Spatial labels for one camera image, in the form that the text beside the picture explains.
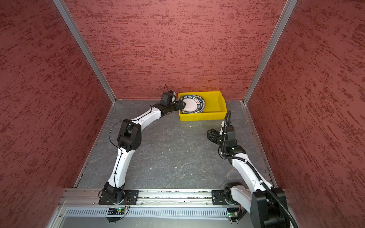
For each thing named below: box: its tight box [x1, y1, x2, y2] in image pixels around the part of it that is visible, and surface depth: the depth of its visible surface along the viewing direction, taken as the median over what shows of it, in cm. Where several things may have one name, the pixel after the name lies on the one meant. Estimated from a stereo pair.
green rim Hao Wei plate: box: [179, 95, 206, 114], surface depth 111 cm
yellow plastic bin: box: [177, 91, 228, 122], surface depth 116 cm
